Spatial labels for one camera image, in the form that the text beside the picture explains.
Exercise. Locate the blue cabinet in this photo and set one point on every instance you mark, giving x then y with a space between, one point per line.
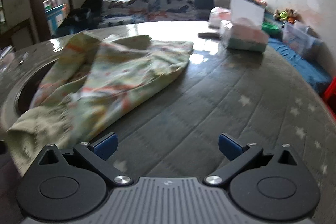
55 16

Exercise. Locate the large pink green tissue pack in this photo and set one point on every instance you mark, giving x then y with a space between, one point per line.
246 37

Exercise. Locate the grey pillow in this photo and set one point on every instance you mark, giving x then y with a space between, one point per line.
221 2

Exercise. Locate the green plastic toy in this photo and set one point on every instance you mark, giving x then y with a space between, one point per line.
270 27

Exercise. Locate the small plush toys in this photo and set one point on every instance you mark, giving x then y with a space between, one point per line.
284 15

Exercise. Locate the dark wooden cabinet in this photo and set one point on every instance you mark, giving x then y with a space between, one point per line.
15 32

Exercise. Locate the black bag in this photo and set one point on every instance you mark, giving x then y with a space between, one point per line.
84 14

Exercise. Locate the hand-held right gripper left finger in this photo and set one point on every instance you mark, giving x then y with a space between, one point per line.
106 146

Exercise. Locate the white card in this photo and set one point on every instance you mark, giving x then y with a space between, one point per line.
248 10

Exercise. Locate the dark flat case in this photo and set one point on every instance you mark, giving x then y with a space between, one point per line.
208 34

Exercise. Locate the grey quilted table cover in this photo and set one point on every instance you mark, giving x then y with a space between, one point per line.
197 98

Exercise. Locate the clear plastic bag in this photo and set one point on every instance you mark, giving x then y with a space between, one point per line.
6 56

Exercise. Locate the green printed garment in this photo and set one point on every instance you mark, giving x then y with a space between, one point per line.
118 77

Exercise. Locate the butterfly print pillows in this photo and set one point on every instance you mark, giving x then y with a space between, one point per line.
123 8

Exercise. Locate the clear plastic storage box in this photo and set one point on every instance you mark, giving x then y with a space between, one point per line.
299 37

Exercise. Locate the red stool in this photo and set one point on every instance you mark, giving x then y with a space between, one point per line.
330 94

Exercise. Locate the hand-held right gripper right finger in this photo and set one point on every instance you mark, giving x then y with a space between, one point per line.
229 146

